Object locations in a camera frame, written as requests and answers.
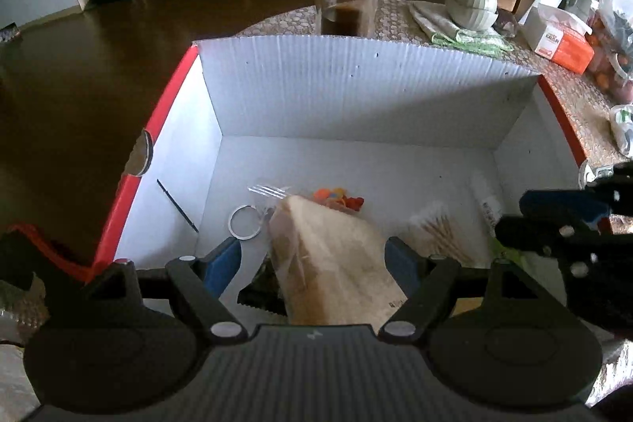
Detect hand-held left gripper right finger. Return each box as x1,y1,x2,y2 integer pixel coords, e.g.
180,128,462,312
378,235,569,344

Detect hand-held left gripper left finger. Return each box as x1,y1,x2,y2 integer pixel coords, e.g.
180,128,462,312
81,235,248,344

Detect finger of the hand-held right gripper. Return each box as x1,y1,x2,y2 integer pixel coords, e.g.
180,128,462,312
495,214,601,257
519,165,633,227

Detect black snack packet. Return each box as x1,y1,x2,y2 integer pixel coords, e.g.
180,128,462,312
237,259,288,316

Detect pack of cotton swabs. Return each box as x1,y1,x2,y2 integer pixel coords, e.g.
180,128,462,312
408,201,478,267

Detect bag of orange toy pieces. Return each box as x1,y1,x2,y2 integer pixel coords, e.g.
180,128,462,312
309,187,365,211

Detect red shoe box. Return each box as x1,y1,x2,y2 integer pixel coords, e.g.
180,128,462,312
94,35,591,319

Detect white and blue packet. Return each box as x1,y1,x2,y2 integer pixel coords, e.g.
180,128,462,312
609,104,633,158

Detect bag of red fruit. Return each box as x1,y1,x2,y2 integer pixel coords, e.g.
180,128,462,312
591,14,633,104

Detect orange tissue box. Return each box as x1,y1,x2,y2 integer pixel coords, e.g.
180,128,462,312
523,4,595,74

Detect red chair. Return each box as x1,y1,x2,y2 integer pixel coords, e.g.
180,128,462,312
0,224,97,284

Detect small dark figurine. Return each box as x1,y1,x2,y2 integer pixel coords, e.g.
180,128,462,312
496,11,519,38

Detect green checked cloth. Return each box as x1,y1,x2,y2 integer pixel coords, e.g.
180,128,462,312
409,2,515,57

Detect green pumpkin-shaped pot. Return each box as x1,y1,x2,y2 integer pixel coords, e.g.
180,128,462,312
443,0,499,31

